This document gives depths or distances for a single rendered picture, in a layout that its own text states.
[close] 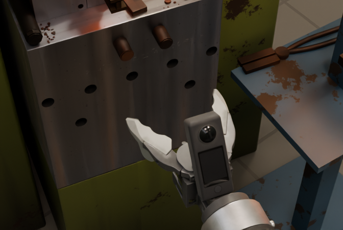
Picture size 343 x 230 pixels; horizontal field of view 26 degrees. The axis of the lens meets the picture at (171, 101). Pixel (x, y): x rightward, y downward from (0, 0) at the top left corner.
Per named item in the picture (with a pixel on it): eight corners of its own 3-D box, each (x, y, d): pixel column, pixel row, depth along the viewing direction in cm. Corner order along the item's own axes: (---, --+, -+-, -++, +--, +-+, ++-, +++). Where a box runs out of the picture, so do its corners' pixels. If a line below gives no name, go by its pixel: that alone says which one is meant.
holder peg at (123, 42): (134, 59, 136) (133, 49, 134) (120, 63, 135) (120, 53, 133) (126, 44, 138) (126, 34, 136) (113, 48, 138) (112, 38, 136)
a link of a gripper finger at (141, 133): (117, 151, 111) (168, 179, 108) (114, 127, 107) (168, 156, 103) (128, 137, 113) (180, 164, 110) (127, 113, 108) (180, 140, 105)
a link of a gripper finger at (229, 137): (206, 116, 110) (197, 163, 105) (207, 109, 109) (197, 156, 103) (238, 121, 110) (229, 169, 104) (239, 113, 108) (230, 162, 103)
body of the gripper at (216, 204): (168, 177, 110) (201, 244, 103) (168, 142, 104) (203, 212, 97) (215, 160, 112) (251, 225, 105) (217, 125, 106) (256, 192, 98)
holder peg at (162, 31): (173, 47, 138) (173, 37, 136) (160, 51, 137) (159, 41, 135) (165, 32, 140) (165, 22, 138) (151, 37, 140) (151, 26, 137)
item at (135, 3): (121, 2, 137) (121, -3, 136) (136, -4, 138) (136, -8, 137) (132, 17, 135) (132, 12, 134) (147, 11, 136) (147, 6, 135)
